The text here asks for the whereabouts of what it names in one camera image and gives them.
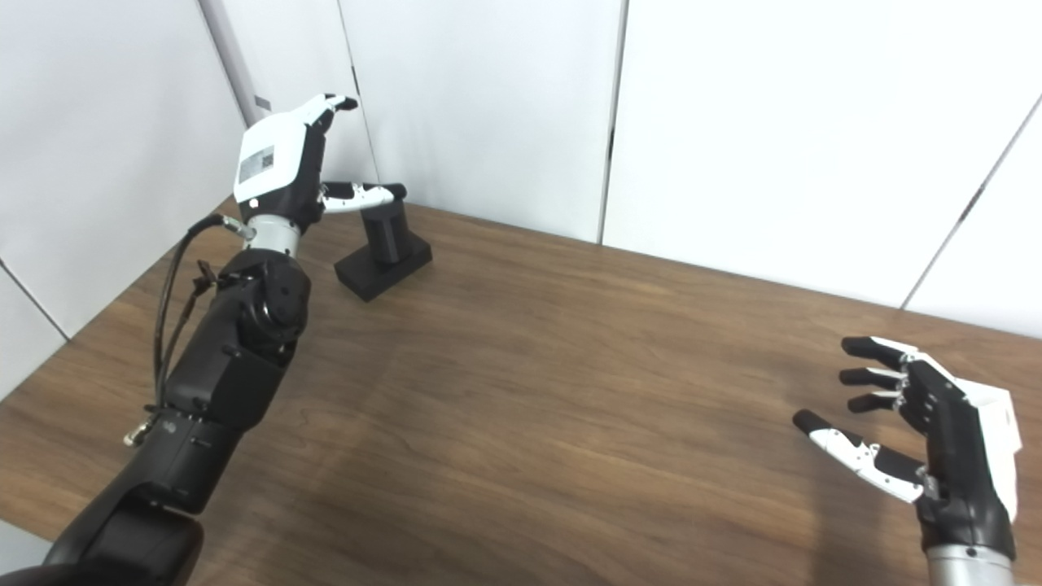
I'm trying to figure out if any black peg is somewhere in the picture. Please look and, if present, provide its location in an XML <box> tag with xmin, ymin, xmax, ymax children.
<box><xmin>334</xmin><ymin>195</ymin><xmax>433</xmax><ymax>303</ymax></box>

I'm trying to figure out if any white square piece with hole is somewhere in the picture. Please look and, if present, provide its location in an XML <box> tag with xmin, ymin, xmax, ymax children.
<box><xmin>948</xmin><ymin>376</ymin><xmax>1023</xmax><ymax>453</ymax></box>

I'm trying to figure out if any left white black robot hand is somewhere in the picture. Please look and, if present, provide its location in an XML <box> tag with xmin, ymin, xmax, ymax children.
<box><xmin>233</xmin><ymin>93</ymin><xmax>408</xmax><ymax>255</ymax></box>

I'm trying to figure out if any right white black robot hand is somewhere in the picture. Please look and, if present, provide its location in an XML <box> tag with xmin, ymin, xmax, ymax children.
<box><xmin>792</xmin><ymin>335</ymin><xmax>1020</xmax><ymax>586</ymax></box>

